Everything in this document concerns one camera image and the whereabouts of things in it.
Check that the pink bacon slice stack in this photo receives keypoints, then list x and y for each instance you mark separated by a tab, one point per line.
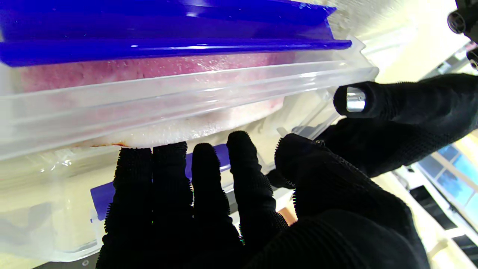
112	71

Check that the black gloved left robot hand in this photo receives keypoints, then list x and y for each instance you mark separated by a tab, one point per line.
410	112

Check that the clear container with blue clips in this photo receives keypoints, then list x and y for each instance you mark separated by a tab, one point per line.
149	48

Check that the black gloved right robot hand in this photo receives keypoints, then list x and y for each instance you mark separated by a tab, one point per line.
336	224

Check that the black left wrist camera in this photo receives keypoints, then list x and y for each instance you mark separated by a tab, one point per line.
466	22

